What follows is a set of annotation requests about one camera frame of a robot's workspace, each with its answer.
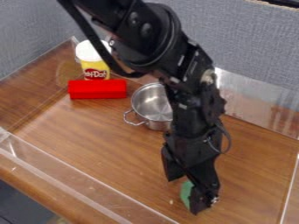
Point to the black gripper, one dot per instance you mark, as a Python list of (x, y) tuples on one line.
[(189, 157)]

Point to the green foam block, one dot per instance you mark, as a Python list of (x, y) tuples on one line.
[(185, 193)]

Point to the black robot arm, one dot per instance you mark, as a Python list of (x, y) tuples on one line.
[(139, 38)]

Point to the small steel pot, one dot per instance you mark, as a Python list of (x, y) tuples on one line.
[(149, 108)]

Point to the clear acrylic table barrier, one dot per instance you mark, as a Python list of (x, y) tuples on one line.
[(73, 156)]

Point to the red rectangular block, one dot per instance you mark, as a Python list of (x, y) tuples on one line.
[(97, 89)]

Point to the yellow Play-Doh can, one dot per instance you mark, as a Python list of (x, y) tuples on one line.
[(93, 66)]

